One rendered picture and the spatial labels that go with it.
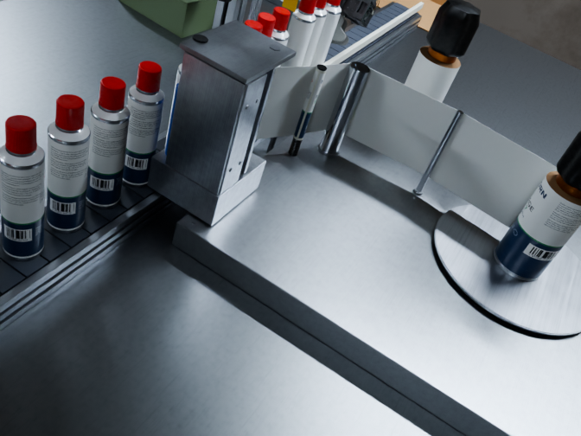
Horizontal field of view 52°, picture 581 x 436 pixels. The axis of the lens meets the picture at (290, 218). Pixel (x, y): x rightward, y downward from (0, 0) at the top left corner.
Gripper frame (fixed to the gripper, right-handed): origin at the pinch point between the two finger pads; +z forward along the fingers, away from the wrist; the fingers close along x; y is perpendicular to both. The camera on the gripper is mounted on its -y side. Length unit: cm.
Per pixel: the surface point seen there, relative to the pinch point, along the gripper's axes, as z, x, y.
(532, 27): -89, 250, 29
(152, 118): 26, -61, 3
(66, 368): 56, -77, 16
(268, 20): 3.8, -36.7, 1.7
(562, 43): -88, 249, 49
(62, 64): 31, -32, -37
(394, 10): -25, 53, -1
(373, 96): 6.4, -28.1, 23.5
